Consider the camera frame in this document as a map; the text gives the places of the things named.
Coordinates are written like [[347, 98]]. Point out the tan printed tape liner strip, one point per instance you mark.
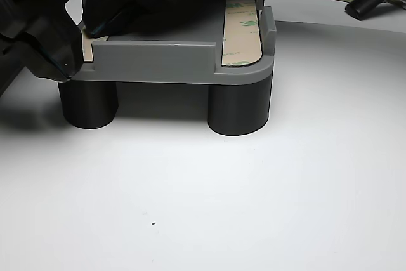
[[89, 49], [241, 39]]

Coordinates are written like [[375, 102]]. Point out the grey tape fixture with legs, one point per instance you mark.
[[158, 61]]

